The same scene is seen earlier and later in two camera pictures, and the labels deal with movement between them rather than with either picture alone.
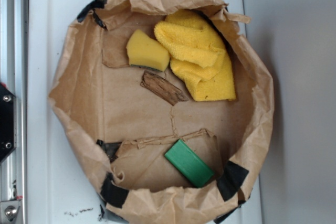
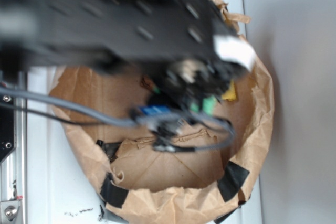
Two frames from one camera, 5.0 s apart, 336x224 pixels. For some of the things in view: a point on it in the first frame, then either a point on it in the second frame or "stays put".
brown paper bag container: x=166 y=102 stays put
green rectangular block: x=187 y=161 to x=208 y=104
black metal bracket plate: x=8 y=124 stays put
